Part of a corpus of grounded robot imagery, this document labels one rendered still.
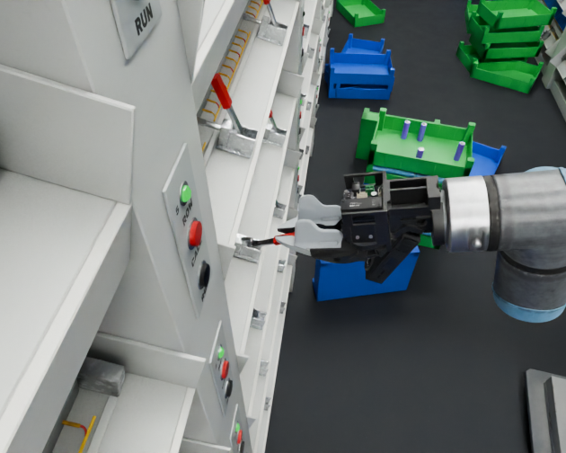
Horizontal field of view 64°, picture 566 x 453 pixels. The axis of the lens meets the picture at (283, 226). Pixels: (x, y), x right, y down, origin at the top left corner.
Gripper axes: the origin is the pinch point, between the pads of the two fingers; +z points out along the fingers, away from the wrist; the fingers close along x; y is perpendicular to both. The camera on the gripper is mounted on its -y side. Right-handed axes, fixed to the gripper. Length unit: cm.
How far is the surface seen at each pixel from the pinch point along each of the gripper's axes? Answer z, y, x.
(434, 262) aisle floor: -24, -86, -62
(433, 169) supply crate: -24, -50, -69
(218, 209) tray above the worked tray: 1.9, 15.7, 10.0
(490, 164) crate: -51, -92, -117
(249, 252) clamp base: 5.8, -1.5, 1.1
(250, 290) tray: 5.3, -3.6, 6.2
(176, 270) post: -2.9, 25.8, 25.4
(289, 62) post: 4.3, 3.7, -42.6
